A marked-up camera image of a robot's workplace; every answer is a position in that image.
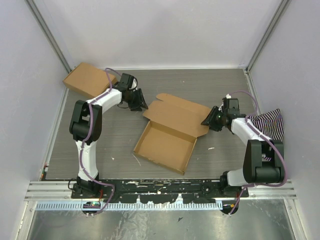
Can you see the purple striped cloth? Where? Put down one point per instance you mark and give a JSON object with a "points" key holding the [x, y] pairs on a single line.
{"points": [[270, 124]]}

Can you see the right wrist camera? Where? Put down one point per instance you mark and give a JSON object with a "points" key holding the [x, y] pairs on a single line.
{"points": [[230, 106]]}

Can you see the left aluminium frame post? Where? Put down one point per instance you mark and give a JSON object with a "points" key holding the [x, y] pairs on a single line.
{"points": [[48, 33]]}

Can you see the aluminium rail front beam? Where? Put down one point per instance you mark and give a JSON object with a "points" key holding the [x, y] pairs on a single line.
{"points": [[58, 190]]}

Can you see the aluminium frame post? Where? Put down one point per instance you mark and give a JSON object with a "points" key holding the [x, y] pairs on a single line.
{"points": [[280, 10], [48, 33]]}

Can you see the perforated cable duct strip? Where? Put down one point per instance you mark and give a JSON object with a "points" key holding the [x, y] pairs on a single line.
{"points": [[84, 206]]}

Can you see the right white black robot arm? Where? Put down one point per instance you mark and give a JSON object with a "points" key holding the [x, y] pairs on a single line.
{"points": [[263, 163]]}

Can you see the cardboard box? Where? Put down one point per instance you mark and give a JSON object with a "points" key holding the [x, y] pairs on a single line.
{"points": [[170, 136], [87, 80]]}

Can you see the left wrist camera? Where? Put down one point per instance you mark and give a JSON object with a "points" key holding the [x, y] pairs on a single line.
{"points": [[127, 83]]}

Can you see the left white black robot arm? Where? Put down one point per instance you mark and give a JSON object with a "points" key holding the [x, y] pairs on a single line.
{"points": [[86, 128]]}

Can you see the folded closed cardboard box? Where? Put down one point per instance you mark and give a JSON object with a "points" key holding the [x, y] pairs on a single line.
{"points": [[87, 80]]}

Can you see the right aluminium frame post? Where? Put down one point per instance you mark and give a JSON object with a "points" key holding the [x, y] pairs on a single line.
{"points": [[280, 10]]}

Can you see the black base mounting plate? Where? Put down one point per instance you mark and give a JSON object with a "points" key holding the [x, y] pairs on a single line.
{"points": [[156, 191]]}

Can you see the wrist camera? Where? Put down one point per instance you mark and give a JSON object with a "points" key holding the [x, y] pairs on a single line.
{"points": [[127, 83], [230, 106]]}

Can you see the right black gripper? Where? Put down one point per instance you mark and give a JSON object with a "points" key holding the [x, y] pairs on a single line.
{"points": [[210, 120]]}

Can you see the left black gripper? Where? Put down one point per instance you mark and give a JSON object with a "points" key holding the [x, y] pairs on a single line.
{"points": [[136, 106]]}

